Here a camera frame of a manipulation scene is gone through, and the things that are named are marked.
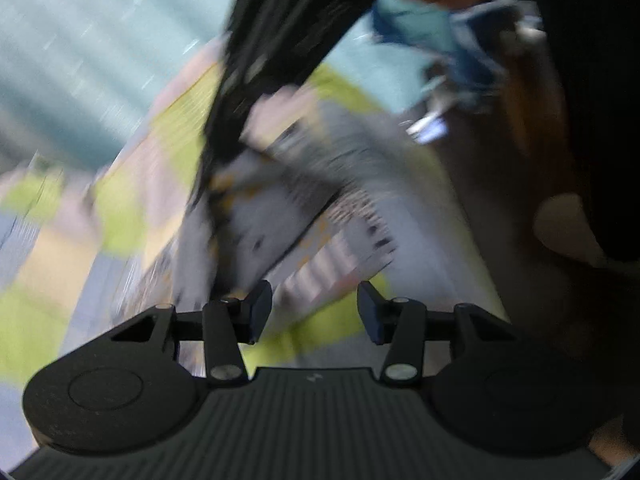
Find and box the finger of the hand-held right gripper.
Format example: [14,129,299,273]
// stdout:
[192,55,262,207]

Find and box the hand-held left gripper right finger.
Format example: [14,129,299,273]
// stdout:
[357,281,517,387]

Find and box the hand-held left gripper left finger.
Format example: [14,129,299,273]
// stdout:
[107,280,274,387]

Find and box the blue dotted print garment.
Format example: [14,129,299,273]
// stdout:
[172,85,416,311]

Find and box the blue spiral print garment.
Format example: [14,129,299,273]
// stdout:
[370,0,543,111]

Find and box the checked blanket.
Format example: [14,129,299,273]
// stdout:
[0,50,511,461]

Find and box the teal cloth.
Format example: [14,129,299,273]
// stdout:
[0,0,416,176]

